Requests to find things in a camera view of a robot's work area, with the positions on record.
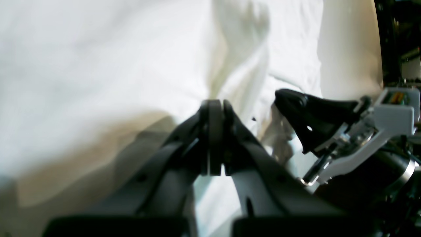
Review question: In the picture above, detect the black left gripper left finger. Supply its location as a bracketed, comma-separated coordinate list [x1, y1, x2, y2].
[43, 100, 210, 237]

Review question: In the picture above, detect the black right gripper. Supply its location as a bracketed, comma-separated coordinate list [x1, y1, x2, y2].
[275, 89, 420, 237]

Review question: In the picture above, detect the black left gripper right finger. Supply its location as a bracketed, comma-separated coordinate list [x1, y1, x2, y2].
[210, 100, 372, 237]

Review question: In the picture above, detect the white printed T-shirt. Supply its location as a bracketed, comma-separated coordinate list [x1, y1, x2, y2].
[1, 0, 324, 237]

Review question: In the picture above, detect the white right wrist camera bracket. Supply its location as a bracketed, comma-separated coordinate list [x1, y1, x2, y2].
[300, 88, 420, 186]

